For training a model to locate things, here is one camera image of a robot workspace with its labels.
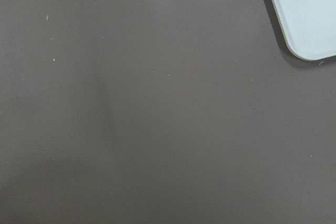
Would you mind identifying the cream plastic tray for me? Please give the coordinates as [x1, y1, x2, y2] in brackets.
[272, 0, 335, 61]

